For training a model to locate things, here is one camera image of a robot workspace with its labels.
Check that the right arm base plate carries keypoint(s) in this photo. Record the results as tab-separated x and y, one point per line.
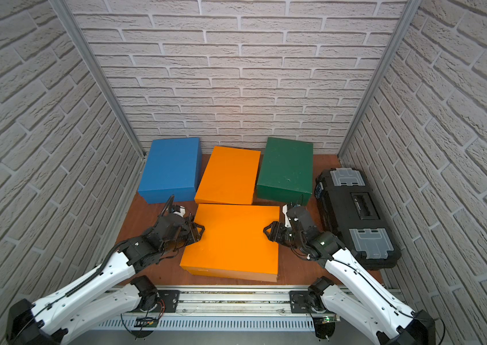
305	302

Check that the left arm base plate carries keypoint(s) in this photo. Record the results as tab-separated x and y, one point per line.
165	301

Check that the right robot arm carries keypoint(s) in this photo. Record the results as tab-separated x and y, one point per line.
373	310

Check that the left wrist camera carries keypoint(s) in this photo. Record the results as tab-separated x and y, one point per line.
178	210

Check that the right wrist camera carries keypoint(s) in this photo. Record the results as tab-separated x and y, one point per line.
286	218

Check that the green shoebox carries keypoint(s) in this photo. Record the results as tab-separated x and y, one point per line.
286	172

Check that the left corner aluminium post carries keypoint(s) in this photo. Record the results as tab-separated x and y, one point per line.
71	26

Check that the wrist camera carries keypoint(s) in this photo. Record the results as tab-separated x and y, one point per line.
286	218
178	210

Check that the orange shoebox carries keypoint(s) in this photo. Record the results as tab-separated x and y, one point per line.
233	244
229	177

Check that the orange shoebox front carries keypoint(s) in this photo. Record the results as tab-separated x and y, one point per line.
233	244

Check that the right corner aluminium post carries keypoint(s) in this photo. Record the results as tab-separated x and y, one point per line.
407	16

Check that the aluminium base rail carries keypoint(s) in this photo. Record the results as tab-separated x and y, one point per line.
225	309

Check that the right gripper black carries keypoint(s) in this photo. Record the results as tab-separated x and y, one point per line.
275	229

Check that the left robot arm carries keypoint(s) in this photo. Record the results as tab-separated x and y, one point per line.
112	288

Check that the blue shoebox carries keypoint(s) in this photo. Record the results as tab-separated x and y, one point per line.
172	169

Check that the orange shoebox rear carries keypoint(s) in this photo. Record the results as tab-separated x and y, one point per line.
229	177

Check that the corner aluminium post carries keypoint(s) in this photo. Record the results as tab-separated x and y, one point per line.
71	26
407	16

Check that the black plastic toolbox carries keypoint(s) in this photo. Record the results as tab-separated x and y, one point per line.
348	209

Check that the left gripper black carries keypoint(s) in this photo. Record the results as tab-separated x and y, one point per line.
187	233

